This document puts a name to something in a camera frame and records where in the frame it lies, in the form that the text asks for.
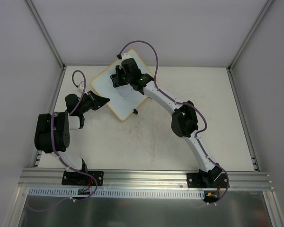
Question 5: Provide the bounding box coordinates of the yellow framed whiteboard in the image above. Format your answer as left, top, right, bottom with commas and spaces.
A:
90, 60, 147, 121

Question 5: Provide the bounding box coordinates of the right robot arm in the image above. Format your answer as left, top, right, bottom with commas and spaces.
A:
110, 54, 224, 188

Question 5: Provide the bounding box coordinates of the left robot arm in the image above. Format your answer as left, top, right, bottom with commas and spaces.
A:
34, 91, 110, 184

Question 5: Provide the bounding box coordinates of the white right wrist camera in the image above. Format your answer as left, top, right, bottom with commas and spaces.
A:
117, 53, 132, 61

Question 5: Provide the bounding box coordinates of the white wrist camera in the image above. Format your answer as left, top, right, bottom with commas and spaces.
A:
117, 53, 132, 61
77, 81, 86, 93

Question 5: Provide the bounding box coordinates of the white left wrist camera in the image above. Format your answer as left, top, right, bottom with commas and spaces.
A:
77, 81, 86, 93

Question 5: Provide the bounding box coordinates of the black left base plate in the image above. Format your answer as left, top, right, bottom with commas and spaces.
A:
62, 171, 104, 186

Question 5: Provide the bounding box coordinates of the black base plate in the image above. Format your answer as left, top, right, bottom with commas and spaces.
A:
186, 172, 229, 188
62, 171, 104, 186

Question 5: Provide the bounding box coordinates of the left aluminium frame post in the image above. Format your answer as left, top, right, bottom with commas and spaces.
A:
24, 0, 65, 69

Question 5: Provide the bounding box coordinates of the aluminium frame post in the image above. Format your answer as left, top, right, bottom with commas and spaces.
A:
228, 0, 275, 72
24, 0, 65, 69

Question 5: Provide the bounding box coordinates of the aluminium mounting rail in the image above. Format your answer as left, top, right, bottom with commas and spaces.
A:
18, 168, 275, 191

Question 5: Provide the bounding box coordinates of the white slotted cable duct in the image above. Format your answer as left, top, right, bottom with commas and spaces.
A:
28, 187, 205, 200

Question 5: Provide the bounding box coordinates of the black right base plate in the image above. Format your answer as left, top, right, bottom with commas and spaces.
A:
186, 172, 229, 188

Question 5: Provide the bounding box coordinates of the right aluminium frame post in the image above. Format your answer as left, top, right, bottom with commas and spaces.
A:
228, 0, 275, 72

